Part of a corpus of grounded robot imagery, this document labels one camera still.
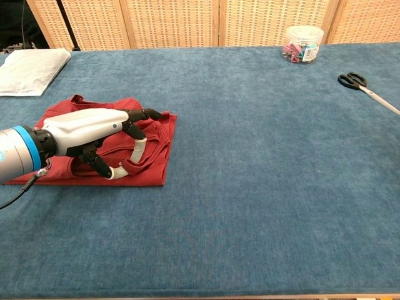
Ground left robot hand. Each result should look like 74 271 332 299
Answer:
40 107 164 181

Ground red t-shirt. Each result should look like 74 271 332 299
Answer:
2 94 178 188

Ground white frosted zip bag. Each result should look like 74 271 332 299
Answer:
0 48 72 97

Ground woven wooden folding screen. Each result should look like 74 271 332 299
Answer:
26 0 400 51

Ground blue table cover cloth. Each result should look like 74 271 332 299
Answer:
0 42 400 299

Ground clear jar of binder clips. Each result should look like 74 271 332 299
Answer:
281 25 325 66

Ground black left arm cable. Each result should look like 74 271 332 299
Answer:
0 157 53 210

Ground black-handled scissors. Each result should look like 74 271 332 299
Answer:
337 72 400 116

